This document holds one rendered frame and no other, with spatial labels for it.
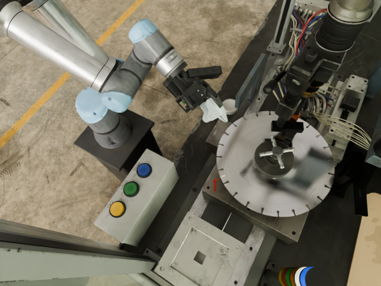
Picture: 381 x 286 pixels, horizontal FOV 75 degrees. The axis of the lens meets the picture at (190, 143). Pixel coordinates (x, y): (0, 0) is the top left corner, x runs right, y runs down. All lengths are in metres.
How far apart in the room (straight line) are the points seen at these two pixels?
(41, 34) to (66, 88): 1.75
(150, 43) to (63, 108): 1.72
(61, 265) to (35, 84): 2.39
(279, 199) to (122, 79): 0.54
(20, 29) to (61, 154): 1.46
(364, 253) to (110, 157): 0.93
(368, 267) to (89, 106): 1.01
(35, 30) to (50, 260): 0.56
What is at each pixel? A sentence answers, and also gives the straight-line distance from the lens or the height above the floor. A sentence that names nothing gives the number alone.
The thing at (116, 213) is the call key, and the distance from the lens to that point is 0.79.
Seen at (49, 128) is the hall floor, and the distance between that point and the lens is 2.31.
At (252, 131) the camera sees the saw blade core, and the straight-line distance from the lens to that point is 0.79.
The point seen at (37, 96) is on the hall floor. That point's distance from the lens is 2.58.
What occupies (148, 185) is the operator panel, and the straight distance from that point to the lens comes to 0.79.
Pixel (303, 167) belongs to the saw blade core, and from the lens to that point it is 0.77.
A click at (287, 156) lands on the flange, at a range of 0.76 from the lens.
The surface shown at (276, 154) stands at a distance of 0.71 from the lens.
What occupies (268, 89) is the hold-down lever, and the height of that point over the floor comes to 1.22.
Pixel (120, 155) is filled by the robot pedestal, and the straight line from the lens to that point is 1.03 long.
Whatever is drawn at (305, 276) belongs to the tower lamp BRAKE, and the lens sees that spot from 0.49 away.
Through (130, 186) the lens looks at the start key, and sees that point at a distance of 0.79.
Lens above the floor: 1.63
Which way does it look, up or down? 63 degrees down
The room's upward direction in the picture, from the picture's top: 11 degrees counter-clockwise
